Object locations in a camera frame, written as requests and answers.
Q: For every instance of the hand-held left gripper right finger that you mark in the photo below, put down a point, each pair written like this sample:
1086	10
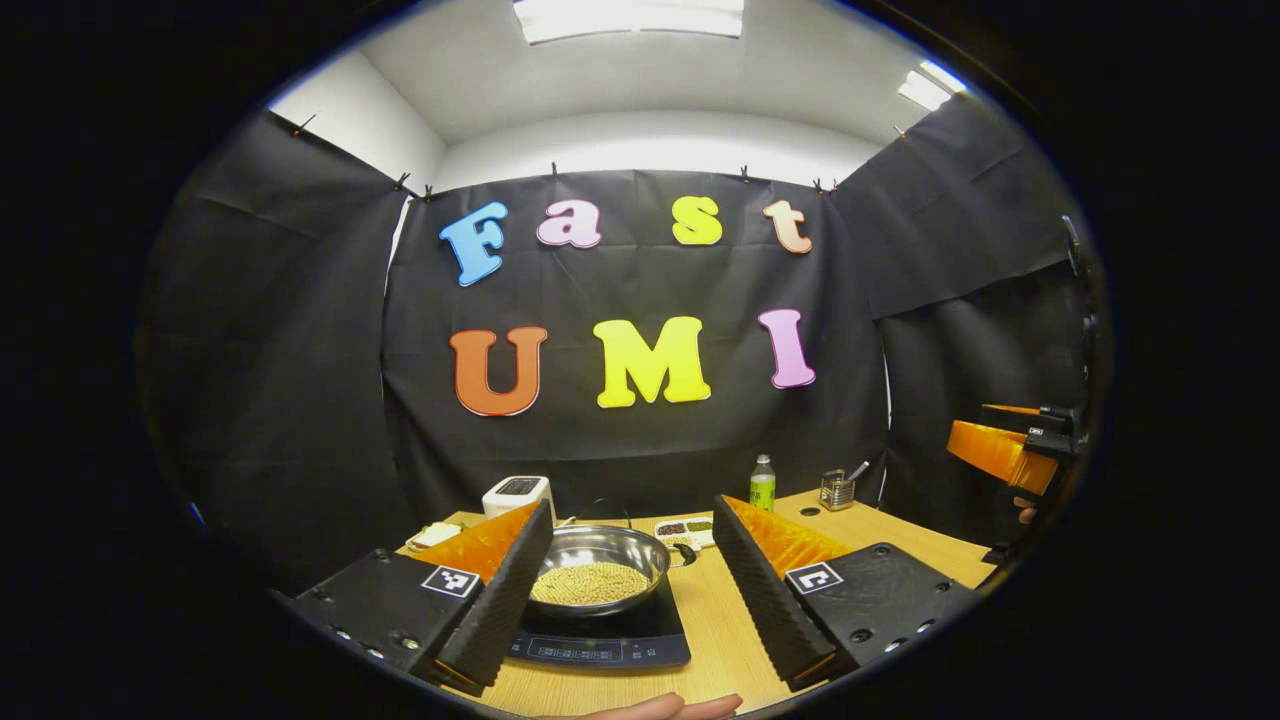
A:
765	600

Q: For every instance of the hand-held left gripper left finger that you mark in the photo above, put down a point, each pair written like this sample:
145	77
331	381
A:
505	610

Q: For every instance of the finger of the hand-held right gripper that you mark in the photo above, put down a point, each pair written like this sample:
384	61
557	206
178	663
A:
1000	455
1010	410

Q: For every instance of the black induction cooktop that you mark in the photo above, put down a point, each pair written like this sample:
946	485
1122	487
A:
600	645

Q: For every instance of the stainless steel pot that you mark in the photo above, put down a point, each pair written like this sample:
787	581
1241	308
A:
600	545

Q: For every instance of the pile of soybeans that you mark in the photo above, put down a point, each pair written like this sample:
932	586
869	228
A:
590	583

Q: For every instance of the white sandwich plate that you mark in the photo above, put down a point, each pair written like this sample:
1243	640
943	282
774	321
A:
435	545

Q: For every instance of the white divided dish of beans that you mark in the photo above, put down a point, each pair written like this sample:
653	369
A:
685	530

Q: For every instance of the green drink bottle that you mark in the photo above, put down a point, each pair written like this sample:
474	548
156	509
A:
763	490

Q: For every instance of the white toaster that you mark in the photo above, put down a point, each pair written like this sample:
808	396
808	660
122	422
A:
518	495

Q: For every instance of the metal mesh utensil holder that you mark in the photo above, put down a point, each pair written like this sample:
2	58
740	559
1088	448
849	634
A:
836	493

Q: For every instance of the metal spoon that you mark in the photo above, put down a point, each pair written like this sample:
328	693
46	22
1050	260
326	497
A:
858	470

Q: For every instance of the black backdrop cloth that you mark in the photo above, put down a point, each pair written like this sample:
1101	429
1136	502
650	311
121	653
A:
650	440

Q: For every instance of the small ceiling light panel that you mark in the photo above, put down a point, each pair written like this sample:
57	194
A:
930	88

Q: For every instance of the large ceiling light panel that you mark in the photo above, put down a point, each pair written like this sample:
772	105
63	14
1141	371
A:
630	18

